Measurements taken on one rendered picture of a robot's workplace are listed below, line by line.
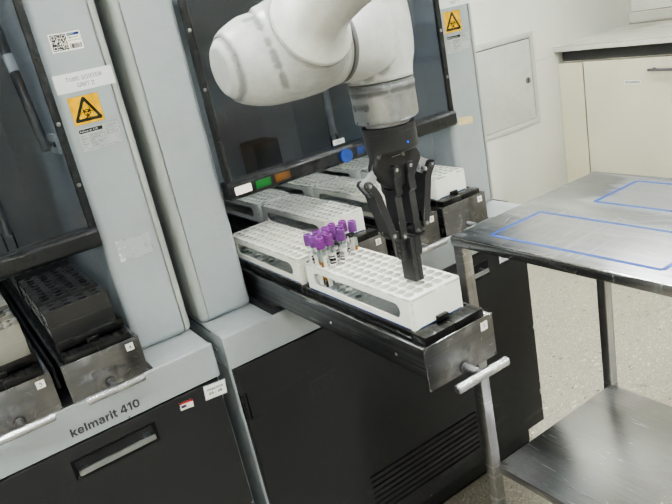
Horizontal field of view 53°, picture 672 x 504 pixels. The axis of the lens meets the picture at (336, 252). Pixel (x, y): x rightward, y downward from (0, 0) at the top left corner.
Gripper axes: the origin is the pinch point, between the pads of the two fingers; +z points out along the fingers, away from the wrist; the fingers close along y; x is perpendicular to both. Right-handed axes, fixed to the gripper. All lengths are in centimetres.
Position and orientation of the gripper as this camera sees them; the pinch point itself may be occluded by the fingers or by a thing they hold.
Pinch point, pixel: (410, 257)
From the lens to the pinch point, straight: 100.1
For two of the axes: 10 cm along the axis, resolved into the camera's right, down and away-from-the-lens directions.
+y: -8.1, 3.4, -4.7
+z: 1.9, 9.2, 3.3
